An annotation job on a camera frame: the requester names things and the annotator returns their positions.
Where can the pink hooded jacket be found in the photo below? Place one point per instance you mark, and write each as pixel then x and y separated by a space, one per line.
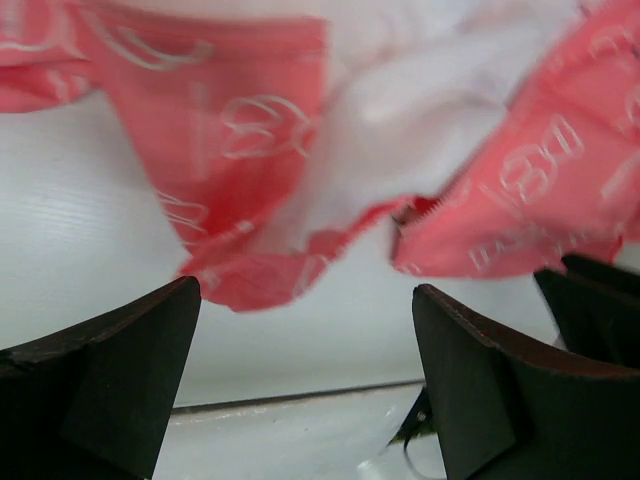
pixel 500 136

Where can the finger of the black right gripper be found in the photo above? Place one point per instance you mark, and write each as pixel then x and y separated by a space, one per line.
pixel 595 306

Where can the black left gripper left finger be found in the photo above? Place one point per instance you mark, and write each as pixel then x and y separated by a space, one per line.
pixel 93 401

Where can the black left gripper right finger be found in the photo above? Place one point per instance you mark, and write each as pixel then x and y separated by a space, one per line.
pixel 507 406

